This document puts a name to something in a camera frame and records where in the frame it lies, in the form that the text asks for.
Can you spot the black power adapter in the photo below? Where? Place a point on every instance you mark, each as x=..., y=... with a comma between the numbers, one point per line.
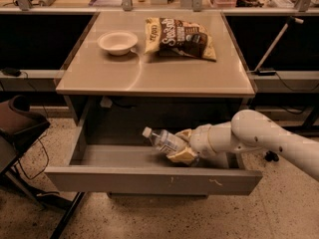
x=265, y=72
x=11, y=72

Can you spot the black power adapter left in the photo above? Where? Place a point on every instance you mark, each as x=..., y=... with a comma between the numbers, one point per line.
x=11, y=72

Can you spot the white rod with black base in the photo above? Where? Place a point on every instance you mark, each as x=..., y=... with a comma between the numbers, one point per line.
x=290, y=20

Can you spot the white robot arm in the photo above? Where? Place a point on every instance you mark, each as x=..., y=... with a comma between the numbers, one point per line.
x=248, y=130

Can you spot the grey desk cabinet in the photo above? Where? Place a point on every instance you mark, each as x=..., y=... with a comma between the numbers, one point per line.
x=169, y=91

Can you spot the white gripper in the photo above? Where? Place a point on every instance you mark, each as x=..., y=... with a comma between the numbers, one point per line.
x=199, y=140

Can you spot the open grey top drawer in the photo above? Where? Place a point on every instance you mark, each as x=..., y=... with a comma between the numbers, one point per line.
x=110, y=155

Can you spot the clear plastic water bottle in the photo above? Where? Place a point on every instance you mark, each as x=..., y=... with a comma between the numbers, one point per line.
x=164, y=141

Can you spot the dark office chair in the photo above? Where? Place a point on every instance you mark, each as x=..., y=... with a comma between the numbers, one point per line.
x=19, y=129

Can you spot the brown chip bag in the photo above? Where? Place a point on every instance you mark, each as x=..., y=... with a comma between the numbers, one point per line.
x=182, y=37

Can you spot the black power adapter right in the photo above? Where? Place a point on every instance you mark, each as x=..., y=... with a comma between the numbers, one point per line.
x=265, y=72

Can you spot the white bowl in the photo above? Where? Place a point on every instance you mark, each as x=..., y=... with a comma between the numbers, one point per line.
x=117, y=43

